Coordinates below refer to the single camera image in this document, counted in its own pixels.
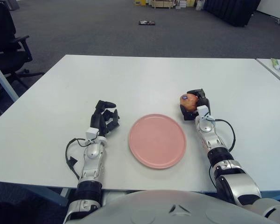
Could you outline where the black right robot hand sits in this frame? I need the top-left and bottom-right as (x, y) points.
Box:
(179, 88), (211, 121)

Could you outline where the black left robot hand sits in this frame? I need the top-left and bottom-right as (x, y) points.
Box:
(90, 100), (121, 137)

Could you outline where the red yellow apple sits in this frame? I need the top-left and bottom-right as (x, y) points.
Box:
(179, 93), (199, 112)

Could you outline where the pink round plate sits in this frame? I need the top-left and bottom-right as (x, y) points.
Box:
(128, 113), (187, 169)

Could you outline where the black curtain partition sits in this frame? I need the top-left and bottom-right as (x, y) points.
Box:
(204, 0), (262, 28)

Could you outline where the pale blue table leg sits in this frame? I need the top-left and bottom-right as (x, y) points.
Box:
(0, 57), (19, 103)

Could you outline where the grey robot torso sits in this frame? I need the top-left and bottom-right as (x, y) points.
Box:
(67, 189), (273, 224)

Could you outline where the wooden pallet crate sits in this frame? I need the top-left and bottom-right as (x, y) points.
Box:
(151, 0), (178, 9)

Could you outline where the black office chair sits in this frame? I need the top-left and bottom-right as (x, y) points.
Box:
(0, 0), (45, 98)

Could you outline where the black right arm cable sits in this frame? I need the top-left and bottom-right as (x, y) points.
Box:
(209, 118), (236, 150)

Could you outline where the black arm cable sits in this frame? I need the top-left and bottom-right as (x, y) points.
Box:
(209, 118), (236, 150)
(65, 138), (98, 182)

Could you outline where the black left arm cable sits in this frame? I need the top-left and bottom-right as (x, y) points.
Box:
(65, 138), (98, 182)

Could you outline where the grey blue table frame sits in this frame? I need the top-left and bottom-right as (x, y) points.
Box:
(21, 185), (280, 207)

